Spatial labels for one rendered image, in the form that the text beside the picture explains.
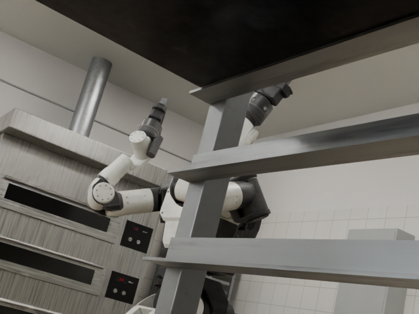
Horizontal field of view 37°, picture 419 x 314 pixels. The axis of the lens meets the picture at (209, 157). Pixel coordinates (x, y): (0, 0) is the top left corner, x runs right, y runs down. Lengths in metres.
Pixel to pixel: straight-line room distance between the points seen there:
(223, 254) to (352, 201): 4.97
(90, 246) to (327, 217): 2.09
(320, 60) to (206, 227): 0.20
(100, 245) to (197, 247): 4.65
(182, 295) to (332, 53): 0.27
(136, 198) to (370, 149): 1.88
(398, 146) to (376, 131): 0.04
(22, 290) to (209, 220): 4.44
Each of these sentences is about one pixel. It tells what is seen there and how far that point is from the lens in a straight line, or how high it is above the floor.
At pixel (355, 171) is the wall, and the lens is 5.61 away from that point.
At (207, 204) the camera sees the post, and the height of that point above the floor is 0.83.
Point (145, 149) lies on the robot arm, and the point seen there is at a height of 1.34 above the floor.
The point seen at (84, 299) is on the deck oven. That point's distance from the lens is 5.20.
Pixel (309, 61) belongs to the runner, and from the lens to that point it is 0.53.
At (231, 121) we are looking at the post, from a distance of 0.65.
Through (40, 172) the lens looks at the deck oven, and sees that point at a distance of 5.08.
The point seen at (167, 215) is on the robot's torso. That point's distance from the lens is 2.15.
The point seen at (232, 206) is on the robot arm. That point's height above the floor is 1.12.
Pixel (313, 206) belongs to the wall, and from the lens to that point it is 5.84.
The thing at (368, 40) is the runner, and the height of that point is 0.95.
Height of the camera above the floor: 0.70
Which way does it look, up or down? 16 degrees up
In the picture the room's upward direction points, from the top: 15 degrees clockwise
